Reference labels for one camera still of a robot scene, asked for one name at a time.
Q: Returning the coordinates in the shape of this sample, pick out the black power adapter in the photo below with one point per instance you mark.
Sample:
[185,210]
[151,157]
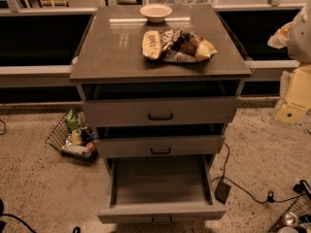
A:
[222,191]

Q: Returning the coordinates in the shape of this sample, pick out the yellow bottle in basket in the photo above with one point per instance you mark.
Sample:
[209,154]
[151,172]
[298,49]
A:
[76,137]

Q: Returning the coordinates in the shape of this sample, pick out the white can in basket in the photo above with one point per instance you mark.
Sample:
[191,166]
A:
[77,150]

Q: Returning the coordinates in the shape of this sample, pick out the black wire basket left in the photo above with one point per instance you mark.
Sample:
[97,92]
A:
[60,136]

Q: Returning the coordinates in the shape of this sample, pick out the grey top drawer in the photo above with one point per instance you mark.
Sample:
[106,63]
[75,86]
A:
[142,104]

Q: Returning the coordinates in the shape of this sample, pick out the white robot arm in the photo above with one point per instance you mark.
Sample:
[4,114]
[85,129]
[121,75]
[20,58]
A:
[295,87]

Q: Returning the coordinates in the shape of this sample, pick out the grey bottom drawer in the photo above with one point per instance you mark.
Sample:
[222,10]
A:
[161,190]

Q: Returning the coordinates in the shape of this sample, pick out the grey drawer cabinet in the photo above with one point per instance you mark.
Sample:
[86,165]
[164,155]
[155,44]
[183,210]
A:
[112,53]

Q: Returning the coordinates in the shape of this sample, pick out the beige ceramic bowl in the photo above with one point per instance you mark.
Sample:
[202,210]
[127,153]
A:
[155,13]

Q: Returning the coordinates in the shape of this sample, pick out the grey middle drawer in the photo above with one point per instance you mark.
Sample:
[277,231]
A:
[160,140]

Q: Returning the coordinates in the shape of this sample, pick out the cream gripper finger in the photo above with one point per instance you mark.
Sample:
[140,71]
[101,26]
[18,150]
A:
[281,37]

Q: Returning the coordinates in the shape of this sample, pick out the brown chip bag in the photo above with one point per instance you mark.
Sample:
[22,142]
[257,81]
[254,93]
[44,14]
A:
[176,46]

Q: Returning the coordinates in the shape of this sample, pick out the silver can in basket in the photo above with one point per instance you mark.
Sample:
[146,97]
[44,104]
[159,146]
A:
[290,219]

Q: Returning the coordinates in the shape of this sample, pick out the green leafy item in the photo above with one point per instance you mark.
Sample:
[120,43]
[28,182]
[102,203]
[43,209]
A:
[72,120]

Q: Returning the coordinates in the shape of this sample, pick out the grey drawer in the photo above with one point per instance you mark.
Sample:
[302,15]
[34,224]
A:
[161,190]
[160,140]
[142,104]

